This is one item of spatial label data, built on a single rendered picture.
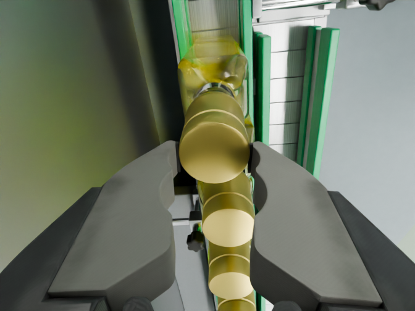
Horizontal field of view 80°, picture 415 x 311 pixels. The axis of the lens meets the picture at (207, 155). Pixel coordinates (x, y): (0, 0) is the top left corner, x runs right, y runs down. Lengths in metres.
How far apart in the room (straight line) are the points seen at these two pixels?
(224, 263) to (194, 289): 0.56
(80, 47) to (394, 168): 0.70
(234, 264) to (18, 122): 0.17
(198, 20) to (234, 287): 0.33
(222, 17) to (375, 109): 0.40
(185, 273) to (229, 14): 0.57
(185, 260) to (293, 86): 0.46
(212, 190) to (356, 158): 0.56
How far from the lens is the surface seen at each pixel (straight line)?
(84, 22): 0.29
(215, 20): 0.39
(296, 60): 0.41
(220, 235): 0.16
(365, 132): 0.67
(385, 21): 0.60
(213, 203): 0.15
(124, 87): 0.43
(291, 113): 0.44
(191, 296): 0.78
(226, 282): 0.20
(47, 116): 0.21
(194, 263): 0.66
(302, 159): 0.45
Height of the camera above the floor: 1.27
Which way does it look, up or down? 60 degrees down
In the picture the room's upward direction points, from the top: 177 degrees counter-clockwise
